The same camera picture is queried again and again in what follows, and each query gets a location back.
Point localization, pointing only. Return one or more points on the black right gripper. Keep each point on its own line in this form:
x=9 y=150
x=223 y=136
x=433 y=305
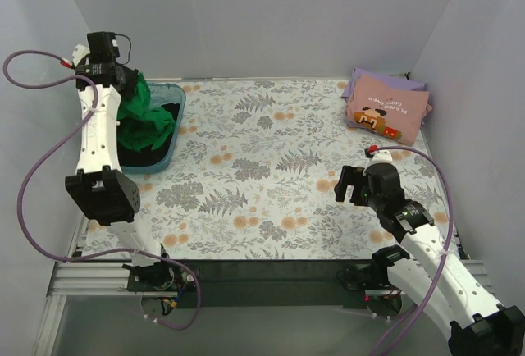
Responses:
x=349 y=186

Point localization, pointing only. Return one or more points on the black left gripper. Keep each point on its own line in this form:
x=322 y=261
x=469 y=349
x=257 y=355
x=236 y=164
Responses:
x=129 y=78

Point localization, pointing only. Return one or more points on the green t shirt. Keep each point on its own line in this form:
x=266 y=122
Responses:
x=142 y=126

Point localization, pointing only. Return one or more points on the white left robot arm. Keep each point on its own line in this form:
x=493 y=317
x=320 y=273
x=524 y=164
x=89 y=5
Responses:
x=99 y=187

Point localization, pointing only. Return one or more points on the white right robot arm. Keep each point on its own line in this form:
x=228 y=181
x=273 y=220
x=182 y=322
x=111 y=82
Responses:
x=421 y=265

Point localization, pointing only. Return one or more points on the blue plastic basket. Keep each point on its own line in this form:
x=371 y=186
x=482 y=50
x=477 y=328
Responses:
x=162 y=93

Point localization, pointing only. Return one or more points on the black t shirt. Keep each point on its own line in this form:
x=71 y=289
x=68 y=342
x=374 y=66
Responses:
x=148 y=157

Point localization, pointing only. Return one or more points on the pink folded t shirt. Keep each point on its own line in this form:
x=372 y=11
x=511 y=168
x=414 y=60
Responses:
x=394 y=113

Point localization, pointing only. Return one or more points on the lavender folded t shirt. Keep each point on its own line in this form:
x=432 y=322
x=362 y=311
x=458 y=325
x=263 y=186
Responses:
x=394 y=81

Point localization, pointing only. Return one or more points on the floral table mat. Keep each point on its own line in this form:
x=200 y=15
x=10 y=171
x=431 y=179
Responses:
x=253 y=173

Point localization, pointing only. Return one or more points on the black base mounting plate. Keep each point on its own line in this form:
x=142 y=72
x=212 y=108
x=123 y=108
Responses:
x=351 y=284

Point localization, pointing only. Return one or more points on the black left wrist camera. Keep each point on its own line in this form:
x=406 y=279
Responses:
x=103 y=47

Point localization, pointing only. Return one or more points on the aluminium frame rail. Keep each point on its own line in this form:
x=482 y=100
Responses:
x=87 y=310

